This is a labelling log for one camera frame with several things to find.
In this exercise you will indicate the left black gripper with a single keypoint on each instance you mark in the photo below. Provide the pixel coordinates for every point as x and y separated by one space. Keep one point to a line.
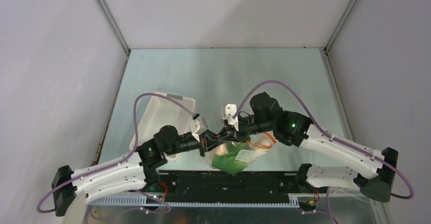
209 140

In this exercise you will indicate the green bok choy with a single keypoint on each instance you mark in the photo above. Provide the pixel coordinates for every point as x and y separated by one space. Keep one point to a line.
239 157

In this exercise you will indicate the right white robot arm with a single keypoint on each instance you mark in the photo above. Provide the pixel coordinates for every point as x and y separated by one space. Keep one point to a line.
365 169

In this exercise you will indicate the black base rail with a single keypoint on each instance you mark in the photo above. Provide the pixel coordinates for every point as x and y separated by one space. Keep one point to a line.
217 187

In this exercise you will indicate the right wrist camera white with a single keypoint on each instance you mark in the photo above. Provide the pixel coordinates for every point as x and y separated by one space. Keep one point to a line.
227 114

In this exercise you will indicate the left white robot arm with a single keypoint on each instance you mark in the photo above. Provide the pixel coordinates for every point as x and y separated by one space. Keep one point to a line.
131 171

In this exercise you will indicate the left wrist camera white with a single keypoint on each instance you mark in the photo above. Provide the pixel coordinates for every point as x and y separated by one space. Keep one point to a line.
198 126

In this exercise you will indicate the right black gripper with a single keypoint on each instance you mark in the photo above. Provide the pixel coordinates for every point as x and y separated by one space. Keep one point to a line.
231 131

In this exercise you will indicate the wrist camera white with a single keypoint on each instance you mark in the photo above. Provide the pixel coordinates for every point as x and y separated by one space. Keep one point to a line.
227 114
198 126

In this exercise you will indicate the clear zip top bag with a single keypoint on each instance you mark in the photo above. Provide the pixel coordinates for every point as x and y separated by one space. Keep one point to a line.
254 138

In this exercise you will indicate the small beige mushroom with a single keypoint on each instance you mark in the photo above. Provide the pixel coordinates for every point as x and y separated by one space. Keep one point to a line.
221 150

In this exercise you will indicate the white perforated plastic basket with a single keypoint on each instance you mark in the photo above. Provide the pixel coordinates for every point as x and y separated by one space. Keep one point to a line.
161 112

